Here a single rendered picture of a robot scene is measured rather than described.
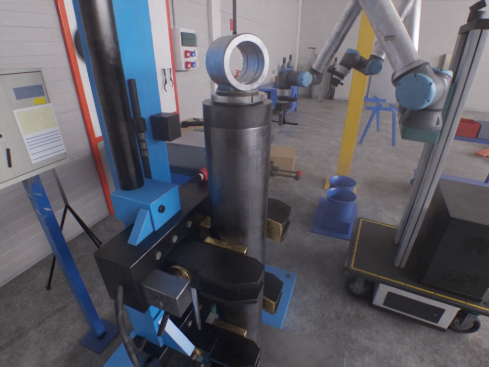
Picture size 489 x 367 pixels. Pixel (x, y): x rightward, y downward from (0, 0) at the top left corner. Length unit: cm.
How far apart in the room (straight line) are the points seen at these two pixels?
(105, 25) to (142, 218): 55
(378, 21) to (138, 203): 122
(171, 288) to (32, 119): 85
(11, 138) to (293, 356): 164
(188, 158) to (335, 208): 166
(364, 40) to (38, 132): 294
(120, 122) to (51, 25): 197
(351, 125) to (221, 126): 270
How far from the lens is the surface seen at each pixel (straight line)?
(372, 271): 195
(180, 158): 136
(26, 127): 125
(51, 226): 147
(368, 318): 210
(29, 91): 126
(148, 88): 105
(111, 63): 85
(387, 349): 201
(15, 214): 266
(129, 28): 101
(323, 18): 1159
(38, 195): 140
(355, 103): 327
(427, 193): 178
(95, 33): 85
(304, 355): 166
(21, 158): 126
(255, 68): 81
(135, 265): 80
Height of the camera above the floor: 159
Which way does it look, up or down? 27 degrees down
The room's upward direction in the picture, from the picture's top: straight up
